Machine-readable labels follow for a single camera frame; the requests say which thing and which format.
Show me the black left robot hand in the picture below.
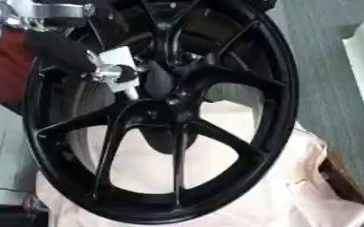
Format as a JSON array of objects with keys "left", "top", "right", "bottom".
[{"left": 25, "top": 28, "right": 140, "bottom": 84}]

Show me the white pin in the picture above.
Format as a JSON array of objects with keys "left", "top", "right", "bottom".
[{"left": 96, "top": 45, "right": 142, "bottom": 102}]

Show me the black spoked wheel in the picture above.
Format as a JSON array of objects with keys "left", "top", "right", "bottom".
[{"left": 21, "top": 0, "right": 300, "bottom": 225}]

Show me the brown box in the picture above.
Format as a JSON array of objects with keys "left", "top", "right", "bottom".
[{"left": 317, "top": 150, "right": 364, "bottom": 207}]

